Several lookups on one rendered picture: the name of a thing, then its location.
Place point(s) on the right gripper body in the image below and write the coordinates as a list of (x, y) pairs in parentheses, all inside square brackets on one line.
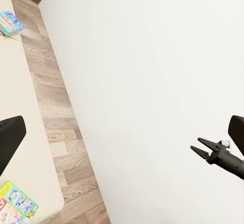
[(224, 159)]

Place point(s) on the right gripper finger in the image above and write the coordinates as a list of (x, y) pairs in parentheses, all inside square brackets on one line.
[(210, 144), (205, 155)]

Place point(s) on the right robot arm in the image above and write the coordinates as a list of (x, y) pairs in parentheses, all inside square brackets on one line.
[(221, 156)]

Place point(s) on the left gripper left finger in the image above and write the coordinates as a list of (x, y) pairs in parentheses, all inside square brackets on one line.
[(12, 133)]

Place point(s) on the board game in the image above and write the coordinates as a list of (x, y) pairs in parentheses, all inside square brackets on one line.
[(9, 24), (15, 206)]

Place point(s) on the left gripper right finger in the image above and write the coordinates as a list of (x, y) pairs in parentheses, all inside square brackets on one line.
[(236, 131)]

